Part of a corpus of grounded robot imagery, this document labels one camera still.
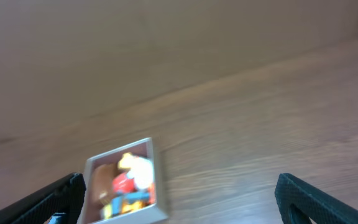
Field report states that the orange toy ball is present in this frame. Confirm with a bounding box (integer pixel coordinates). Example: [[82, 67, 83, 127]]
[[112, 172, 135, 194]]

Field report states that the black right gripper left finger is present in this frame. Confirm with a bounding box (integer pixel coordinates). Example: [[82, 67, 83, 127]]
[[0, 172, 86, 224]]

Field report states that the brown plush toy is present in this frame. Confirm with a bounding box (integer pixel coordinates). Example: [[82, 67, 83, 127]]
[[90, 164, 117, 206]]

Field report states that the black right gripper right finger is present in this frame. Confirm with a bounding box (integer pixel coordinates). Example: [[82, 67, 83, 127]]
[[275, 173, 358, 224]]

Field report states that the white plush duck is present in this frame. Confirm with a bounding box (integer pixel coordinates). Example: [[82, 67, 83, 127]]
[[118, 152, 156, 204]]

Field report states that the white box pink inside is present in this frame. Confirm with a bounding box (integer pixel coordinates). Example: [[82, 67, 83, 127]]
[[78, 138, 168, 224]]

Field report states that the yellow and blue toy truck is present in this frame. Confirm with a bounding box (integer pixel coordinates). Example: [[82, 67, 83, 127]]
[[100, 192, 150, 220]]

